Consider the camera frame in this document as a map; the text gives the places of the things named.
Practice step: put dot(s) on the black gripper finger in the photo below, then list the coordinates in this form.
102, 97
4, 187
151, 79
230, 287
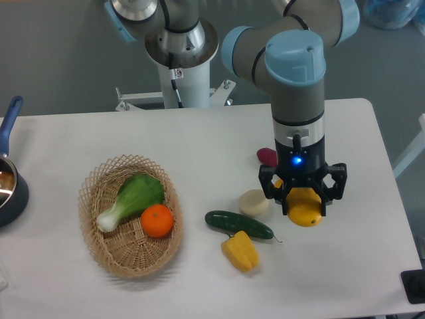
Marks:
265, 175
338, 173

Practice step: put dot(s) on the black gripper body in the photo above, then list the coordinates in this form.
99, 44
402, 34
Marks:
308, 161

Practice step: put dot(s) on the yellow mango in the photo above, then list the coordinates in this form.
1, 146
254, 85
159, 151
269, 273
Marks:
304, 207

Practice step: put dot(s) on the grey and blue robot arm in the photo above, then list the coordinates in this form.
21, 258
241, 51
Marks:
285, 59

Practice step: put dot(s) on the dark red fruit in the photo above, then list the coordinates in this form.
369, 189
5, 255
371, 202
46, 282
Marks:
267, 156

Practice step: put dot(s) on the cream round cake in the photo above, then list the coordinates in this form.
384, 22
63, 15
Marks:
253, 203

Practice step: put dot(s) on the dark green cucumber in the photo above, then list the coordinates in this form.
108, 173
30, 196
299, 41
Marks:
235, 222

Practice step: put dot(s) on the yellow bell pepper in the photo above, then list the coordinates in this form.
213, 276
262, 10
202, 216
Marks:
241, 252

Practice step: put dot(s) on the orange fruit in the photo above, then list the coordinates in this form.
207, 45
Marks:
157, 221

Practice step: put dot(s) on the green bok choy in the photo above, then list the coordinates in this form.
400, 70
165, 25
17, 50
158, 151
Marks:
136, 194

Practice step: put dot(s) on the black device at table edge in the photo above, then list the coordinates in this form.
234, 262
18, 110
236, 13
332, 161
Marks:
413, 283

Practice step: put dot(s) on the woven wicker basket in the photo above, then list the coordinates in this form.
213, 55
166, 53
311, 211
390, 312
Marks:
126, 251

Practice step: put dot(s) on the clear blue plastic bag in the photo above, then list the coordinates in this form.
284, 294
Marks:
390, 15

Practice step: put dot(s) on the dark blue saucepan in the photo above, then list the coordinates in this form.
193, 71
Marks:
14, 188

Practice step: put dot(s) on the white frame at right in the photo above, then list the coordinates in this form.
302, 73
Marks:
411, 152

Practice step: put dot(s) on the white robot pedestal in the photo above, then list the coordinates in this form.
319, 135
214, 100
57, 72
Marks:
183, 62

